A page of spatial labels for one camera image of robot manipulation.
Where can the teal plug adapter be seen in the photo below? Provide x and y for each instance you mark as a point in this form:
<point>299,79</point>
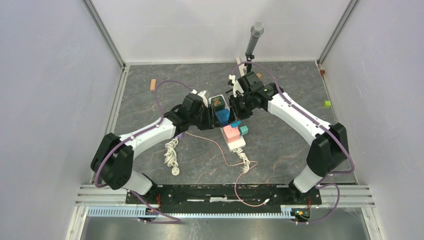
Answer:
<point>243,130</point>

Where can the white bracket piece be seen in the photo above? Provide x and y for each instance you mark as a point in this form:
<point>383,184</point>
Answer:
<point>241,67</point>

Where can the blue cube socket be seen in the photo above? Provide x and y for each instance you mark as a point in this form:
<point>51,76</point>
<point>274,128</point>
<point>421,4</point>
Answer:
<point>223,116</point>

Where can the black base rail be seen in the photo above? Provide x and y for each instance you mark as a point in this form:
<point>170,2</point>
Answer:
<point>228,198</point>

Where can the blue adapter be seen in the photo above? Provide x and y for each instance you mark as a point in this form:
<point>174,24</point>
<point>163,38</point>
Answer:
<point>235,124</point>

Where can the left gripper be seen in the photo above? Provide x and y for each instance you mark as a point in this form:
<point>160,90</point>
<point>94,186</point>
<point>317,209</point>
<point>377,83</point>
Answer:
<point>212,120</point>

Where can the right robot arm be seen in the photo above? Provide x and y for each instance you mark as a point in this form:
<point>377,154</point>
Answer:
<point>328,142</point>

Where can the pink cube socket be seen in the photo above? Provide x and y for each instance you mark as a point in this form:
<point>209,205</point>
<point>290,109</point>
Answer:
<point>231,134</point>

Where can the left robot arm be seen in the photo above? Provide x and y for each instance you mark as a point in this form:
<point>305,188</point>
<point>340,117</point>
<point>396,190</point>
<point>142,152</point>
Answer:
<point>113,161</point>

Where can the black tripod stand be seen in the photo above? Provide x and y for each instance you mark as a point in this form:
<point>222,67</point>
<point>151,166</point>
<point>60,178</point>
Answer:
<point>248,65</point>

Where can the purple USB power strip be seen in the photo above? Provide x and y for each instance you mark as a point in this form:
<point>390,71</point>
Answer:
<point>180,136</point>

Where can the dark green cube socket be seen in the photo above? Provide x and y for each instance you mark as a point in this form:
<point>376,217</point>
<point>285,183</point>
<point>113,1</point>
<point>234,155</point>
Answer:
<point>218,102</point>

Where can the white multicolour power strip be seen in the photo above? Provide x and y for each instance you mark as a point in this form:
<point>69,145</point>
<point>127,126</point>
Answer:
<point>237,144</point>

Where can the grey microphone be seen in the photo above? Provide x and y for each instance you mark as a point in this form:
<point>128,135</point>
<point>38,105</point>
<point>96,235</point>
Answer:
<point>256,31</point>

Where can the small green cube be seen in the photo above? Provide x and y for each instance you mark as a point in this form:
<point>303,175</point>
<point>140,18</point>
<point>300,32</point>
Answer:
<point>327,104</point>

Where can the left wooden block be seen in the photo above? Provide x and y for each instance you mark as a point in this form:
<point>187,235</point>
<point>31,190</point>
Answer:
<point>153,85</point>

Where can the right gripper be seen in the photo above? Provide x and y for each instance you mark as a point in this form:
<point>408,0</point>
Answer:
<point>235,113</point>

